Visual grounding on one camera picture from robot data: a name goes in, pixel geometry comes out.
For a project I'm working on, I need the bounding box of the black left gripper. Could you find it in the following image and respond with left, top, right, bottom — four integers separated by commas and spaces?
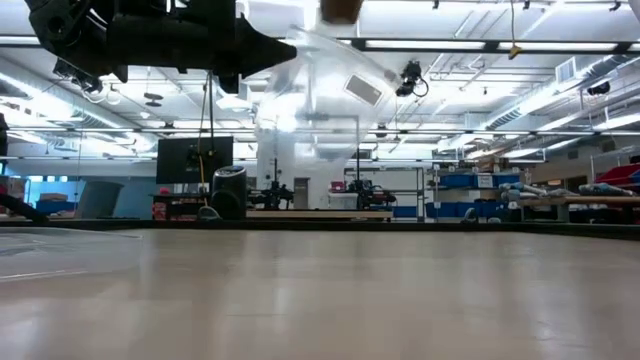
107, 0, 299, 95

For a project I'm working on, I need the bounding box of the clear plastic zip bag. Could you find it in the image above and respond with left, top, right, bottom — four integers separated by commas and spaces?
253, 24, 401, 164

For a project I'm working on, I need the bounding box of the tan elastic bandage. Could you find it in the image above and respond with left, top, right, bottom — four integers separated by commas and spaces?
319, 0, 365, 25

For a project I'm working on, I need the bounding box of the white building column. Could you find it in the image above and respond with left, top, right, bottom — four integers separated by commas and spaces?
257, 97, 296, 191

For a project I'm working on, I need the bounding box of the black monitor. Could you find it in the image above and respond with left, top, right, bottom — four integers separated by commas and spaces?
155, 135, 235, 185

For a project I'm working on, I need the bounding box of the white storage box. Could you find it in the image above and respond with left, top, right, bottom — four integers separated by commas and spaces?
328, 192, 359, 210

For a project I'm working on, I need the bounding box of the grey bin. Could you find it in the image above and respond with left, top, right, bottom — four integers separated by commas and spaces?
77, 180, 125, 219

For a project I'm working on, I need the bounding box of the blue storage bin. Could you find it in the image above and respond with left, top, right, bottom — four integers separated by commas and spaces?
492, 172, 521, 189
439, 172, 479, 189
427, 199, 506, 219

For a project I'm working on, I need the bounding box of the blue crate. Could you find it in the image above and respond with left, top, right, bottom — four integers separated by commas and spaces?
35, 198, 77, 217

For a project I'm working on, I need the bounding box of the cardboard box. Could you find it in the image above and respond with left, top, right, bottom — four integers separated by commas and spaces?
474, 153, 511, 174

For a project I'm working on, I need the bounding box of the grey fabric bundle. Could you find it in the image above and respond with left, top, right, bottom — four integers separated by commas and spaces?
498, 181, 576, 200
578, 182, 635, 197

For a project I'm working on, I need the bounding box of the white ceiling vent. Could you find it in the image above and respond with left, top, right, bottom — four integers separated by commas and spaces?
555, 57, 577, 85

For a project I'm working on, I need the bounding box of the wooden workbench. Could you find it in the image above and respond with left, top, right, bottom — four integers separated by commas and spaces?
519, 195, 640, 222

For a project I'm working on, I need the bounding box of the red bin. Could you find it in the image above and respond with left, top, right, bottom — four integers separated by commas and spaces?
594, 163, 640, 187

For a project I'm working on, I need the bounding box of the black hanging cable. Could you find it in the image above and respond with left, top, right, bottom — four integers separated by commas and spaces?
207, 72, 217, 151

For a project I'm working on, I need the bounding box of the black ceiling camera with cable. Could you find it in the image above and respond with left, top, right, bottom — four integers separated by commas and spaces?
394, 59, 430, 99

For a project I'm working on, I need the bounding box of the black background station frame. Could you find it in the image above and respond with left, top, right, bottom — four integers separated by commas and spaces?
273, 113, 361, 211

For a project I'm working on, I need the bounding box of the yellow hanging cord tag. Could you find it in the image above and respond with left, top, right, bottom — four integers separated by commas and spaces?
508, 0, 524, 60

